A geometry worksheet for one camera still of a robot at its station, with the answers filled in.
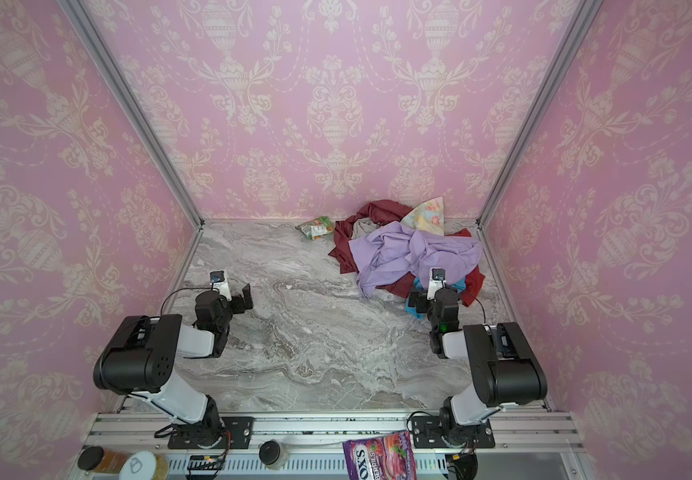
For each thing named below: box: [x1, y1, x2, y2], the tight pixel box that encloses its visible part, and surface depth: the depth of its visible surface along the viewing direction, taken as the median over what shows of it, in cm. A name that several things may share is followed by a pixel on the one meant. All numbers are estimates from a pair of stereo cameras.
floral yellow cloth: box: [400, 196, 445, 236], surface depth 115 cm
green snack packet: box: [295, 216, 333, 240], surface depth 118 cm
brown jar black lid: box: [77, 446, 129, 474], surface depth 65 cm
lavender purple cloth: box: [349, 222, 483, 297], surface depth 100 cm
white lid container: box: [119, 450, 156, 480], surface depth 67 cm
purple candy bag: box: [342, 431, 417, 480], surface depth 70 cm
